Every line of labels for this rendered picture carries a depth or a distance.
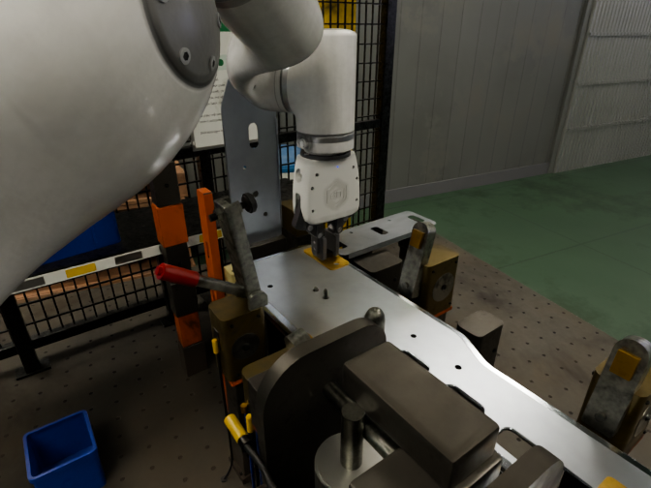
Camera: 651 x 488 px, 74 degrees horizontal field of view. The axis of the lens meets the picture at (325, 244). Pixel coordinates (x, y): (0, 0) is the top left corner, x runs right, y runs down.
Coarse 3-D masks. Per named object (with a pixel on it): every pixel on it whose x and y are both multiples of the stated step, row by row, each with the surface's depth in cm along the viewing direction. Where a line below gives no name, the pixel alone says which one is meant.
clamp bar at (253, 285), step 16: (224, 208) 56; (240, 208) 59; (256, 208) 59; (224, 224) 59; (240, 224) 58; (240, 240) 59; (240, 256) 60; (240, 272) 62; (256, 272) 63; (256, 288) 64
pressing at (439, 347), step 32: (288, 256) 90; (288, 288) 79; (320, 288) 79; (352, 288) 79; (384, 288) 79; (288, 320) 69; (320, 320) 70; (416, 320) 70; (416, 352) 63; (448, 352) 63; (448, 384) 57; (480, 384) 57; (512, 384) 58; (512, 416) 53; (544, 416) 53; (576, 448) 49; (608, 448) 49; (640, 480) 45
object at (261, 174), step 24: (240, 96) 81; (240, 120) 83; (264, 120) 86; (240, 144) 85; (264, 144) 88; (240, 168) 87; (264, 168) 90; (240, 192) 89; (264, 192) 92; (264, 216) 94
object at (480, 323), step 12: (480, 312) 74; (468, 324) 71; (480, 324) 71; (492, 324) 71; (468, 336) 69; (480, 336) 68; (492, 336) 70; (480, 348) 69; (492, 348) 72; (492, 360) 73
